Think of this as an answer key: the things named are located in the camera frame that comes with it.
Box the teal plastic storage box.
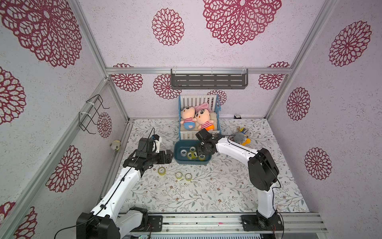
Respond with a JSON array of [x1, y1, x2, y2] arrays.
[[174, 140, 212, 165]]

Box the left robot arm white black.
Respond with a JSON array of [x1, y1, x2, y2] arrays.
[[76, 150, 174, 239]]

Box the small round plush on wall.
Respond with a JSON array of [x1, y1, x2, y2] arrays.
[[110, 140, 121, 151]]

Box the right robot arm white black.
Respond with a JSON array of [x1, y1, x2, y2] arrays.
[[196, 129, 285, 233]]

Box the black wire wall rack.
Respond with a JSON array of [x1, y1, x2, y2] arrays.
[[78, 94, 109, 134]]

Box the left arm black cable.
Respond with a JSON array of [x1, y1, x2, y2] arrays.
[[53, 126, 156, 239]]

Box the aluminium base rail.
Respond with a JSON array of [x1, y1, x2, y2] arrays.
[[149, 213, 328, 235]]

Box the blue white toy crib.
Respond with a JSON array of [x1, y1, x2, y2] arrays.
[[179, 95, 221, 140]]

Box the grey plush keychain toy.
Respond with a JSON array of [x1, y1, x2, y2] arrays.
[[229, 126, 252, 146]]

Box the clear tape roll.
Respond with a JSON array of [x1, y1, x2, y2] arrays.
[[180, 149, 188, 156]]

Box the plush doll blue shorts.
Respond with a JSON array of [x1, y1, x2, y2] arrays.
[[181, 106, 197, 130]]

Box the plush doll orange shorts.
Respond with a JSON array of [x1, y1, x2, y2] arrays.
[[195, 110, 214, 131]]

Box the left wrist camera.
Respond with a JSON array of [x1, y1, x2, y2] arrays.
[[138, 134, 162, 154]]

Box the grey wall shelf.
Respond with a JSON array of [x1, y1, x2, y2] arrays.
[[170, 69, 249, 90]]

